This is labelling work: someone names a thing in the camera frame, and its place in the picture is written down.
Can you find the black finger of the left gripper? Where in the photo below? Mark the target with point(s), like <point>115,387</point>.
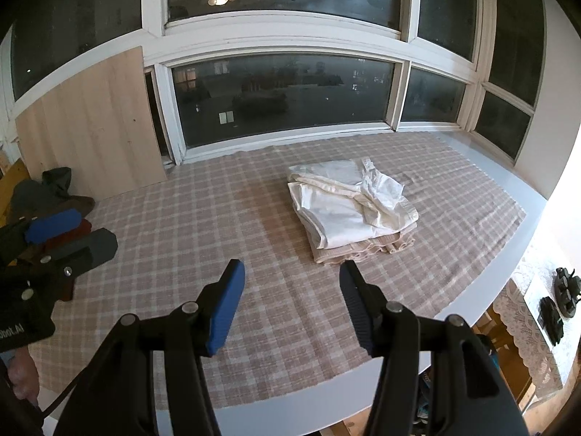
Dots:
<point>102,244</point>
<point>18,236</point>

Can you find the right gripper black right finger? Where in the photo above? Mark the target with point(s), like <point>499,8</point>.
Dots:
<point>382,327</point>

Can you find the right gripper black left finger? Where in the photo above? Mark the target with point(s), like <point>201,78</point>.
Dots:
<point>203,325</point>

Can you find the white shirt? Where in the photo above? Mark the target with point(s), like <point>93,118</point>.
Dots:
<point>348,201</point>

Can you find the person left hand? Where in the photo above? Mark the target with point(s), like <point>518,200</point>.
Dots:
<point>22,374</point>

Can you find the dark red garment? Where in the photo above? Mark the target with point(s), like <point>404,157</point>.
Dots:
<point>70,258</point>

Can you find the dark green garment pile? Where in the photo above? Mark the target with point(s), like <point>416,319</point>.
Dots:
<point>32,199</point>

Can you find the folded beige knit dress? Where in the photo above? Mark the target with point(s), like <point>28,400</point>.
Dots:
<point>359,251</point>

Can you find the light wooden board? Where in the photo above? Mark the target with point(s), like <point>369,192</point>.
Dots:
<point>99,124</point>

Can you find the plaid beige tablecloth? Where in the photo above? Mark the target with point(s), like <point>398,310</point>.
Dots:
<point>292,329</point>

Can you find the lace cloth on sill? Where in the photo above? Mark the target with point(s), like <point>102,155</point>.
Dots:
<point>523,324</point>

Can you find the white window frame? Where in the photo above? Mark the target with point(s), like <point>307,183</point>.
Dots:
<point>216,71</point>

